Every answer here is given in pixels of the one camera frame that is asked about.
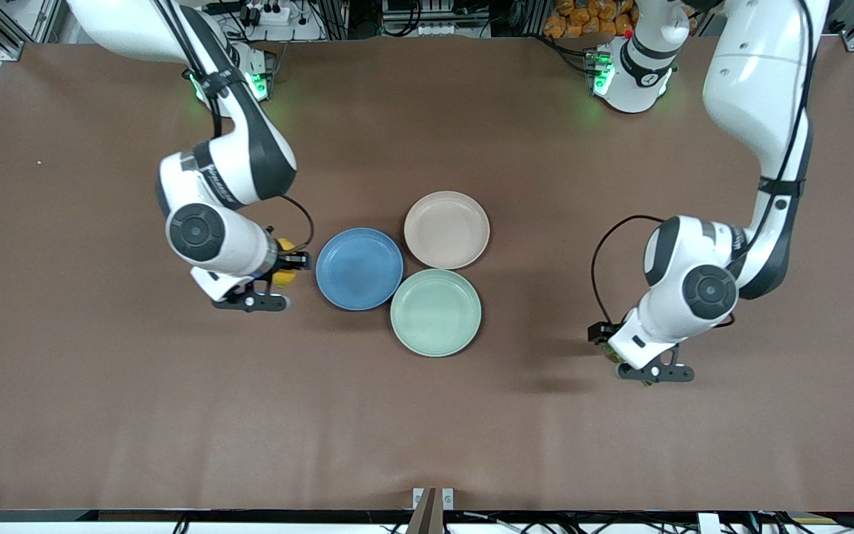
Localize blue plate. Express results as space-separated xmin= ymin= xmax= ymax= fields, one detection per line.
xmin=316 ymin=227 xmax=404 ymax=312

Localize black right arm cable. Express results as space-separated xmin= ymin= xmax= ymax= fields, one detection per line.
xmin=279 ymin=194 xmax=315 ymax=253

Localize white power strip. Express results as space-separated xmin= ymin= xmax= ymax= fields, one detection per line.
xmin=238 ymin=0 xmax=293 ymax=27

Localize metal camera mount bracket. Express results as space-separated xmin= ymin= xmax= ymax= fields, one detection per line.
xmin=406 ymin=487 xmax=455 ymax=534

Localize orange snack bags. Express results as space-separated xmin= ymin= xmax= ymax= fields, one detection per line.
xmin=543 ymin=0 xmax=639 ymax=39

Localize beige plate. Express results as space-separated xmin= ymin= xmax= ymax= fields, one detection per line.
xmin=404 ymin=191 xmax=491 ymax=270

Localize pale green plate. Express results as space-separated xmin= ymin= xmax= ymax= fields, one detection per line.
xmin=390 ymin=268 xmax=483 ymax=358

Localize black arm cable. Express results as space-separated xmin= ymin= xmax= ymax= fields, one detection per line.
xmin=590 ymin=215 xmax=666 ymax=327
xmin=279 ymin=194 xmax=315 ymax=253

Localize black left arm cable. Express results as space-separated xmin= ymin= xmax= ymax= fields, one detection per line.
xmin=590 ymin=215 xmax=666 ymax=327

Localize yellow lemon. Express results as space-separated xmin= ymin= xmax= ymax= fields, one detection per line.
xmin=273 ymin=237 xmax=298 ymax=287

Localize green lettuce leaf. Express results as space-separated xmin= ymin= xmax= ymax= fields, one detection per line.
xmin=600 ymin=343 xmax=658 ymax=387

